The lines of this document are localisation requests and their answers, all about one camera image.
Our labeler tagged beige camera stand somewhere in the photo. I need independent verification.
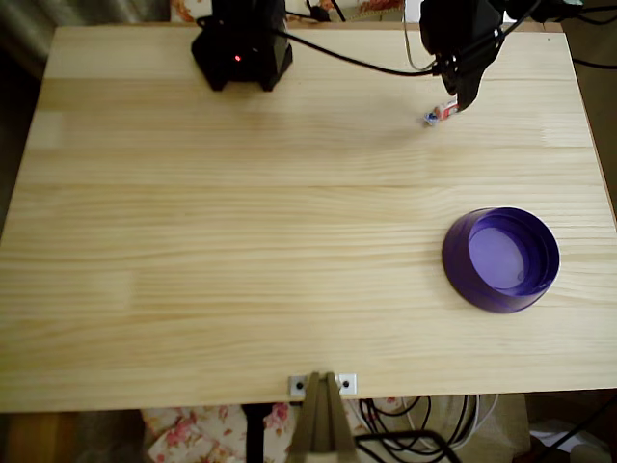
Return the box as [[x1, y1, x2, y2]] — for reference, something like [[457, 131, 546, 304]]
[[287, 369, 359, 463]]

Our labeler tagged black metal pole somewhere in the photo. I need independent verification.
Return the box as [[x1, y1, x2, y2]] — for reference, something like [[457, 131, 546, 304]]
[[240, 403, 267, 463]]

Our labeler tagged thin grey wire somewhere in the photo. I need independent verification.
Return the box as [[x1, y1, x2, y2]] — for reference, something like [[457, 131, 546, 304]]
[[402, 18, 436, 73]]

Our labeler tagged candy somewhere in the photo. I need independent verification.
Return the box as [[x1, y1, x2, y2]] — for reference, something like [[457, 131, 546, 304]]
[[422, 95, 459, 127]]

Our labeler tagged black cable with plug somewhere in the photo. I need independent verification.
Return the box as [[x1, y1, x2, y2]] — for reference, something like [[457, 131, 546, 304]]
[[284, 0, 346, 23]]

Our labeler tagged white cable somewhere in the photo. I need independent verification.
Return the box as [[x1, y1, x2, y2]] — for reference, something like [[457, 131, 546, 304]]
[[404, 393, 500, 448]]

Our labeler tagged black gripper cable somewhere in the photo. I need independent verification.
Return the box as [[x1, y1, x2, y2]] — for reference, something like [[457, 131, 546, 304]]
[[282, 30, 441, 78]]

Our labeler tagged purple bowl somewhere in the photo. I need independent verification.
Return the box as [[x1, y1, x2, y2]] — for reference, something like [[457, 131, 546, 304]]
[[441, 205, 562, 315]]

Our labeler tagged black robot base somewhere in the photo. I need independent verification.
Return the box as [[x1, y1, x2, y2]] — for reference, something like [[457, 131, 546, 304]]
[[191, 18, 294, 93]]

